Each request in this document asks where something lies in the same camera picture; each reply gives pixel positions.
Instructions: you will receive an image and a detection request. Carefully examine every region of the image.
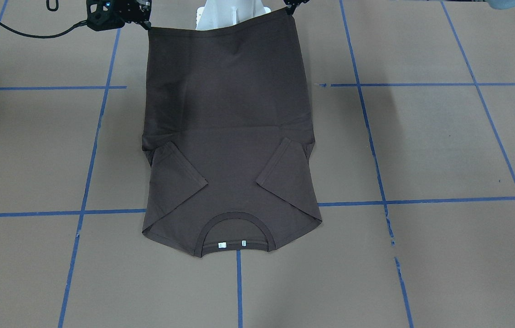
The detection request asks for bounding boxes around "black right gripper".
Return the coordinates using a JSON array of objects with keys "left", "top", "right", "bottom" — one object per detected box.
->
[{"left": 86, "top": 0, "right": 153, "bottom": 31}]

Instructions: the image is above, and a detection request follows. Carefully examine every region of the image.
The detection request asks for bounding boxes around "dark brown t-shirt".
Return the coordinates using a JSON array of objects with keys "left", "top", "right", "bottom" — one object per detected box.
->
[{"left": 141, "top": 8, "right": 322, "bottom": 257}]

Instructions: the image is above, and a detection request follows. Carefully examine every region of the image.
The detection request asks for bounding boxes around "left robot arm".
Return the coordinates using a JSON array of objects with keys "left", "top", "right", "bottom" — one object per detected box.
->
[{"left": 284, "top": 0, "right": 515, "bottom": 10}]

